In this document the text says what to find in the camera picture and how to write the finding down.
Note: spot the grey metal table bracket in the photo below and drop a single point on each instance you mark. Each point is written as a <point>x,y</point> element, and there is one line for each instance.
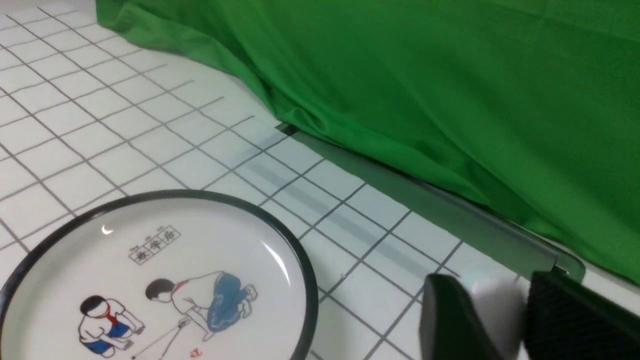
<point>514,248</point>

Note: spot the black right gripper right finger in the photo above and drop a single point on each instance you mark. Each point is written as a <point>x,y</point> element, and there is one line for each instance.
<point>567,321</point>

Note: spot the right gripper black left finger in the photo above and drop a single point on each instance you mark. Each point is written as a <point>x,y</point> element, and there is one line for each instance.
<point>450,327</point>

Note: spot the white grid tablecloth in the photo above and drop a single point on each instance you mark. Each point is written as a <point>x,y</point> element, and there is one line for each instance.
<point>88,118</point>

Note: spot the black-rimmed cartoon plate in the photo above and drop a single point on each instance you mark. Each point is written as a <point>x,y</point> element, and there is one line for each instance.
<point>164,275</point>

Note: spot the green backdrop cloth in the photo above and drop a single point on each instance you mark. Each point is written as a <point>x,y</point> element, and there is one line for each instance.
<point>527,107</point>

